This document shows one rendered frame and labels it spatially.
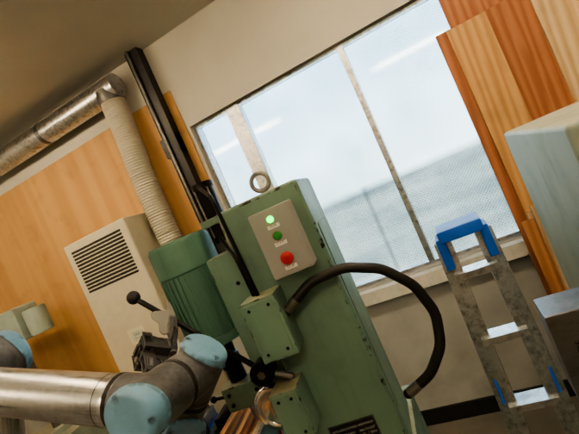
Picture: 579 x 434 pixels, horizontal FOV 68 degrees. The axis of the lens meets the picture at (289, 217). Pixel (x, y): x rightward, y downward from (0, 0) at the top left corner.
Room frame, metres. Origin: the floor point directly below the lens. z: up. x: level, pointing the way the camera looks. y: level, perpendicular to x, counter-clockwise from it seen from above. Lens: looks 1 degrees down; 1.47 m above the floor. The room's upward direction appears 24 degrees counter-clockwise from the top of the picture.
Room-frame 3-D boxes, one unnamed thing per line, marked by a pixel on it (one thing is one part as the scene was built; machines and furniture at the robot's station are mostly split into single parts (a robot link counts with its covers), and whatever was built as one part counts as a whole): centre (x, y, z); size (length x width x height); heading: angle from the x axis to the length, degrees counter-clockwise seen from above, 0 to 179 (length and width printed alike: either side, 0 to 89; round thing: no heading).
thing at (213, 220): (1.18, 0.18, 1.54); 0.08 x 0.08 x 0.17; 78
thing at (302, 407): (1.01, 0.17, 1.02); 0.09 x 0.07 x 0.12; 168
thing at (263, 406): (1.06, 0.22, 1.02); 0.12 x 0.03 x 0.12; 78
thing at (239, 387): (1.20, 0.30, 1.03); 0.14 x 0.07 x 0.09; 78
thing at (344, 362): (1.15, 0.03, 1.16); 0.22 x 0.22 x 0.72; 78
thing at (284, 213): (1.00, 0.04, 1.40); 0.10 x 0.06 x 0.16; 78
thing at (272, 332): (1.01, 0.14, 1.23); 0.09 x 0.08 x 0.15; 78
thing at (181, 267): (1.21, 0.32, 1.35); 0.18 x 0.18 x 0.31
